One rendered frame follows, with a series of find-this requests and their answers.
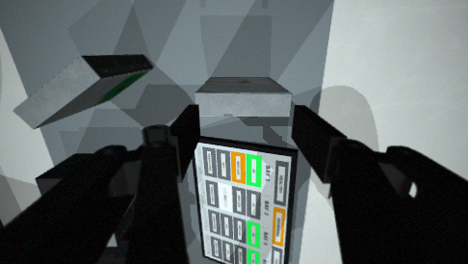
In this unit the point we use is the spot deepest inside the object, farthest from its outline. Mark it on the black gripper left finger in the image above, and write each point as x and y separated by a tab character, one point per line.
73	222

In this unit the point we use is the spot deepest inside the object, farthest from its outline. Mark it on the grey flat mat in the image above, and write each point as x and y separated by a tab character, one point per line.
187	42

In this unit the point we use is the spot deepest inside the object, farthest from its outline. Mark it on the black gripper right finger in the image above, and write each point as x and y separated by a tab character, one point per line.
373	221

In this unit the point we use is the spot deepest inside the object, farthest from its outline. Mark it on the black status display screen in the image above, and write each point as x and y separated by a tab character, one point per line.
245	198

